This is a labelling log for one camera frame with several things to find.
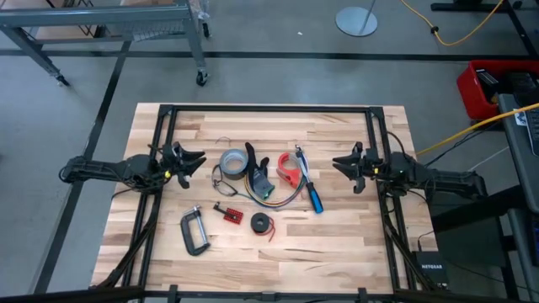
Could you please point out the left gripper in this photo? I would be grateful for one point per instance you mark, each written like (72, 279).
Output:
(174, 164)

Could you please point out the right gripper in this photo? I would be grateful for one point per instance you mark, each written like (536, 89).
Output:
(364, 166)

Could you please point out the black C-clamp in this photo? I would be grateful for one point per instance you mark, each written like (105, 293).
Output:
(189, 229)

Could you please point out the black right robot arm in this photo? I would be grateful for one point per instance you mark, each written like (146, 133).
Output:
(438, 177)

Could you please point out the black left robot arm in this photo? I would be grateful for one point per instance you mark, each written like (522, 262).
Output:
(118, 170)

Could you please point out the small black driver tool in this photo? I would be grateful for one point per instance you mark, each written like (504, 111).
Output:
(219, 208)

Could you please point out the red tape dispenser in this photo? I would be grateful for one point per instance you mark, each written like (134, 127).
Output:
(288, 170)

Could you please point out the small red circuit board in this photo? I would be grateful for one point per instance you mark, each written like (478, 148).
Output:
(233, 215)

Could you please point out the red plastic bin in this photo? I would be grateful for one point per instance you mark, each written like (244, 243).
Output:
(467, 92)

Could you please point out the black device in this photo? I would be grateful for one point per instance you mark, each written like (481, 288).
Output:
(522, 86)
(487, 84)

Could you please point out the grey steel wood-top workbench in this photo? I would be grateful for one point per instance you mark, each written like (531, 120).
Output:
(105, 17)

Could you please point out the grey desk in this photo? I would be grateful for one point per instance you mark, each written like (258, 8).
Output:
(516, 168)

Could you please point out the white paper label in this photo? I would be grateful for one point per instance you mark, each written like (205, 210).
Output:
(521, 118)

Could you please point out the dark keyboard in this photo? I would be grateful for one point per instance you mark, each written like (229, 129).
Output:
(534, 132)

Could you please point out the black desk foot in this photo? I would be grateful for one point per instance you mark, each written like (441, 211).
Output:
(463, 6)

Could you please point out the grey duct tape roll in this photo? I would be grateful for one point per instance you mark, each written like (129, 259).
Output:
(233, 164)

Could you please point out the black aluminium table frame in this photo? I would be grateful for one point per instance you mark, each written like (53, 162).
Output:
(269, 108)

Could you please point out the black Netgear switch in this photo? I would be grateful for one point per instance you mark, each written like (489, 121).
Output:
(431, 267)

